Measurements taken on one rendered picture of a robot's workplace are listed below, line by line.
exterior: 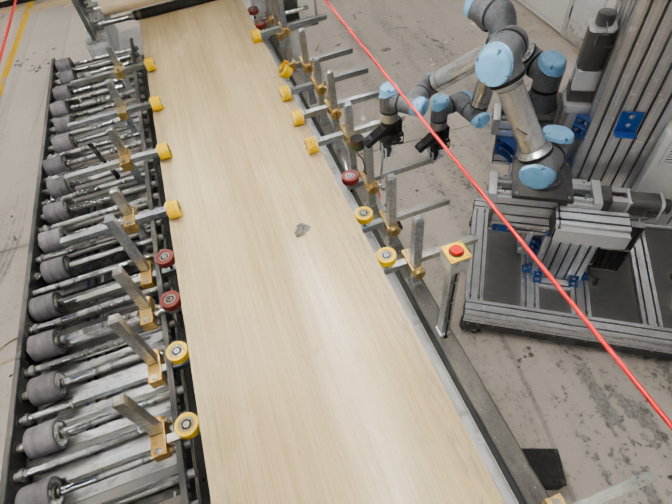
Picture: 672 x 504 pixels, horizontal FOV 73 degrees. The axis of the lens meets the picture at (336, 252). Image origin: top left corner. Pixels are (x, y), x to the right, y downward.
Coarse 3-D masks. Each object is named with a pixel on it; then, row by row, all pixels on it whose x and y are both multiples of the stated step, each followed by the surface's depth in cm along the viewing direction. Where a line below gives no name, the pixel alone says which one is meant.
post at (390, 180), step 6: (390, 174) 180; (390, 180) 180; (396, 180) 181; (390, 186) 182; (396, 186) 183; (390, 192) 185; (396, 192) 186; (390, 198) 188; (396, 198) 189; (390, 204) 190; (396, 204) 192; (390, 210) 193; (396, 210) 195; (390, 216) 196; (396, 216) 198; (390, 222) 199; (396, 222) 201; (390, 240) 209
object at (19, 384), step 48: (48, 96) 300; (96, 96) 322; (48, 144) 272; (144, 144) 256; (144, 192) 250; (96, 384) 181; (144, 384) 191; (192, 384) 189; (96, 432) 169; (0, 480) 150; (192, 480) 153
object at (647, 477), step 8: (648, 472) 133; (632, 480) 132; (640, 480) 132; (648, 480) 132; (656, 480) 132; (608, 488) 131; (616, 488) 131; (624, 488) 131; (632, 488) 131; (592, 496) 131; (600, 496) 130; (608, 496) 130; (616, 496) 130
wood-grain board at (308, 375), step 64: (192, 64) 294; (256, 64) 286; (192, 128) 250; (256, 128) 244; (192, 192) 218; (256, 192) 213; (320, 192) 209; (192, 256) 193; (256, 256) 189; (320, 256) 186; (192, 320) 173; (256, 320) 170; (320, 320) 167; (384, 320) 165; (256, 384) 154; (320, 384) 152; (384, 384) 150; (256, 448) 142; (320, 448) 140; (384, 448) 138; (448, 448) 136
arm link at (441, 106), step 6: (438, 96) 198; (444, 96) 198; (432, 102) 198; (438, 102) 196; (444, 102) 196; (450, 102) 199; (432, 108) 200; (438, 108) 197; (444, 108) 197; (450, 108) 199; (432, 114) 202; (438, 114) 200; (444, 114) 200; (432, 120) 204; (438, 120) 202; (444, 120) 203
